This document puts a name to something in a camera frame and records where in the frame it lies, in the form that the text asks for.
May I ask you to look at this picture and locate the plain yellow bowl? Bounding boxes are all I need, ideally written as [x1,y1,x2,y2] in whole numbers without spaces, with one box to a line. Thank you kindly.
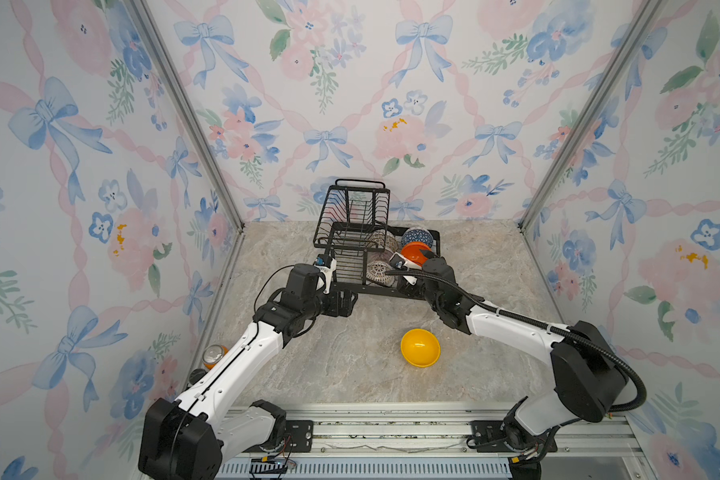
[400,329,441,368]

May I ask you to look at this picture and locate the plain orange bowl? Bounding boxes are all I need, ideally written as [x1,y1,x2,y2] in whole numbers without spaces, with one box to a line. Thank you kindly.
[400,241,435,266]

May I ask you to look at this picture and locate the brown checker pattern bowl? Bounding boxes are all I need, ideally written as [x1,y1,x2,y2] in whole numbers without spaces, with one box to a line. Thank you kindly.
[371,230,400,252]

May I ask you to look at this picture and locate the blue triangle pattern bowl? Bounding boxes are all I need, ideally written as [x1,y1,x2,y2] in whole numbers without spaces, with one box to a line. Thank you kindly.
[401,227,435,248]

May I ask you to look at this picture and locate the white lattice yellow bowl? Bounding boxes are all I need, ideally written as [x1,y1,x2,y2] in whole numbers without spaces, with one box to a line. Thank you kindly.
[366,260,396,288]

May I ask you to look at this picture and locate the pink striped bowl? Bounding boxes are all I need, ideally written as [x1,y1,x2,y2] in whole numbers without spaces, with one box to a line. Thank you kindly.
[369,250,399,265]

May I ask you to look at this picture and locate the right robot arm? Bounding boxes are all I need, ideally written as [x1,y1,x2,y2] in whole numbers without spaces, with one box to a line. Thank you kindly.
[417,257,648,456]

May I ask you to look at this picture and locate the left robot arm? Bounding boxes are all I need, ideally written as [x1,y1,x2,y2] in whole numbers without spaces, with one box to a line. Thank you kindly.
[138,254,357,479]

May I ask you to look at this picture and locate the orange drink can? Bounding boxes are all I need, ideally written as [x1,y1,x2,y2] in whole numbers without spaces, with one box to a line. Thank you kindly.
[202,344,228,372]

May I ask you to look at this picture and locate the dark lid jar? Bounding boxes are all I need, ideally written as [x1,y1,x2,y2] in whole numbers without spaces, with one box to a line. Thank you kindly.
[187,368,208,388]

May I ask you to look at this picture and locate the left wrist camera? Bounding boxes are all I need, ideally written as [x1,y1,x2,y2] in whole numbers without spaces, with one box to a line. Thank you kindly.
[314,253,337,295]

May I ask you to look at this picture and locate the black wire dish rack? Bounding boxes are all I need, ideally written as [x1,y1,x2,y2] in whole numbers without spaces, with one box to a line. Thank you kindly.
[313,178,442,300]

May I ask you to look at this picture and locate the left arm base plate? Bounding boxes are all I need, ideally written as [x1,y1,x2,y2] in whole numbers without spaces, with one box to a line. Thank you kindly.
[250,420,314,454]

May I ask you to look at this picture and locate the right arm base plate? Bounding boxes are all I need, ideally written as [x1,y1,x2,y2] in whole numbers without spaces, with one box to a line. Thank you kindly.
[466,420,558,455]

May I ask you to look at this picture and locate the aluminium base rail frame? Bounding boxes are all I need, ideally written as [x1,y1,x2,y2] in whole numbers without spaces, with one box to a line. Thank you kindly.
[213,402,653,479]

